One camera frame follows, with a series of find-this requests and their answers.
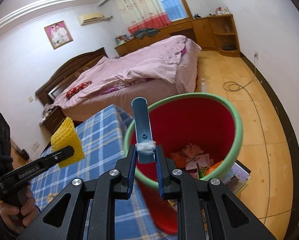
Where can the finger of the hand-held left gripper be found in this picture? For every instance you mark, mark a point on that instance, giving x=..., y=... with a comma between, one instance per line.
x=62, y=155

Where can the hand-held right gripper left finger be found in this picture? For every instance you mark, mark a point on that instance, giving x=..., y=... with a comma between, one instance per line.
x=130, y=175

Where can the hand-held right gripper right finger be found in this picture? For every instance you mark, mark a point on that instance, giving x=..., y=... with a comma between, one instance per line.
x=160, y=177

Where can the yellow foam net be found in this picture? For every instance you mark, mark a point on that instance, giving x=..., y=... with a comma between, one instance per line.
x=64, y=137

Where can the brown cardboard box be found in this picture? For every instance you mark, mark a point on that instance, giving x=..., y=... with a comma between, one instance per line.
x=177, y=160

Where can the white medicine box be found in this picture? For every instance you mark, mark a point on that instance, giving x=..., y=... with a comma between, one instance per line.
x=199, y=161

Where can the green snack wrapper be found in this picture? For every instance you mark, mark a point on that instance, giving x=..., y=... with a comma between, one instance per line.
x=202, y=172

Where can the white tissue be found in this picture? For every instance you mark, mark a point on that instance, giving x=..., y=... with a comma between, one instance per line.
x=193, y=149

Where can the orange plastic bag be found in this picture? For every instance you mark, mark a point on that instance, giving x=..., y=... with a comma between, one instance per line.
x=214, y=167

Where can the red bin with green rim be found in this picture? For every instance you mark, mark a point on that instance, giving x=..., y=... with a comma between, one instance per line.
x=189, y=115

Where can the person's left forearm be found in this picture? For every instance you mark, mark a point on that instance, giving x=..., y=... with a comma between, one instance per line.
x=2, y=230

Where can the person's left hand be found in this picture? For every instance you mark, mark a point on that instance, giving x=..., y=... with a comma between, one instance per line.
x=27, y=210

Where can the black power adapter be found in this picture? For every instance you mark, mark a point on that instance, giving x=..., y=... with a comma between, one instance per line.
x=23, y=154

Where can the dark wooden nightstand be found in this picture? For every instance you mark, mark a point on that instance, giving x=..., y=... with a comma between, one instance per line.
x=53, y=121

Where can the peanut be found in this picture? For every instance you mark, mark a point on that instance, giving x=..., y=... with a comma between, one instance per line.
x=51, y=197

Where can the blue plaid tablecloth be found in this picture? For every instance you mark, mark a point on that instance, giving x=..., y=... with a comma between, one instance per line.
x=102, y=135

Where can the red patterned pillow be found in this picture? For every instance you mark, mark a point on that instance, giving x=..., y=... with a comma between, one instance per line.
x=78, y=89

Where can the stack of magazines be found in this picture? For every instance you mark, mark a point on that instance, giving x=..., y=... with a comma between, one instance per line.
x=239, y=177

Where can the dark wooden headboard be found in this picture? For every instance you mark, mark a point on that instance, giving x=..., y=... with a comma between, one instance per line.
x=64, y=72

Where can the bed with pink bedding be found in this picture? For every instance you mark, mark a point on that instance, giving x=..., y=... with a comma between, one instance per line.
x=152, y=91

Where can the bed with pink cover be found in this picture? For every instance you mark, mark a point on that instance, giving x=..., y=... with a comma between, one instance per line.
x=139, y=65

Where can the row of books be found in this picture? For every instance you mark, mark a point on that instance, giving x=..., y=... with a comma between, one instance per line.
x=124, y=39

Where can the grey clothes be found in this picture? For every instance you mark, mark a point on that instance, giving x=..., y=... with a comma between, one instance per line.
x=146, y=33

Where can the flat black device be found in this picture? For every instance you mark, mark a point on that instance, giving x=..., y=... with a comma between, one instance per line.
x=228, y=47

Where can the wooden cabinet desk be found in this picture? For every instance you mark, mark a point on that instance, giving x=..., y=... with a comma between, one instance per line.
x=202, y=28

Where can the small glass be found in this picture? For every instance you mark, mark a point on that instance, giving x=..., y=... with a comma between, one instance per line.
x=228, y=28

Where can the floral curtain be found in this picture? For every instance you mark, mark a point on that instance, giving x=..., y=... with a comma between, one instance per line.
x=139, y=5

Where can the window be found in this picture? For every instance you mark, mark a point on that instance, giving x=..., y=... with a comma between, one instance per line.
x=174, y=2

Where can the white and pink ornaments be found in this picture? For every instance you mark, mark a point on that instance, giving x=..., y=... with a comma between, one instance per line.
x=222, y=10

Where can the white wall socket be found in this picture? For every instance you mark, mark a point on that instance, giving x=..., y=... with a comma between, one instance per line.
x=35, y=146

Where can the white light switch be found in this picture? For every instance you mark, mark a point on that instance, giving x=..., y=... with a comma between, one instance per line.
x=30, y=98

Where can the framed wall photo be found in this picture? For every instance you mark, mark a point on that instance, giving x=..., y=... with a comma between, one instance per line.
x=58, y=35

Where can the wall air conditioner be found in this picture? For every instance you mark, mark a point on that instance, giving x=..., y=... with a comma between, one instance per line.
x=90, y=19

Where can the wall socket with plug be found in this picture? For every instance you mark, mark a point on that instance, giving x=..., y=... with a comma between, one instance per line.
x=256, y=55

